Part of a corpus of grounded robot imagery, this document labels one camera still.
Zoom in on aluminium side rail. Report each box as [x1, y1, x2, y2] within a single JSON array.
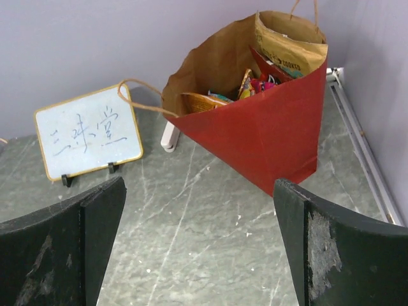
[[326, 68, 407, 226]]

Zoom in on orange snack bag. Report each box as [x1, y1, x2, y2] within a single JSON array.
[[180, 92, 228, 113]]

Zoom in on small whiteboard yellow frame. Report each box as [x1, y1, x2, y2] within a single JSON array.
[[34, 85, 143, 182]]

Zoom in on colourful candy packets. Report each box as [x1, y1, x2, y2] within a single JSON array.
[[207, 68, 283, 103]]

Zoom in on red brown paper bag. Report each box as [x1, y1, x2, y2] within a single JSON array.
[[153, 13, 327, 194]]

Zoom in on white eraser marker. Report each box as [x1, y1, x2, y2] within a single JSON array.
[[160, 122, 180, 152]]

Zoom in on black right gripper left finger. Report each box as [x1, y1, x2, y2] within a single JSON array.
[[1, 177, 126, 305]]

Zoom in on red Doritos bag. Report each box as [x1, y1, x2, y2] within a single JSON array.
[[249, 46, 293, 85]]

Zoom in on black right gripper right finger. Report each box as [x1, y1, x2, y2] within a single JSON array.
[[273, 179, 407, 305]]

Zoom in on gold kettle chips bag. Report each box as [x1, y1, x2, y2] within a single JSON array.
[[254, 11, 328, 78]]

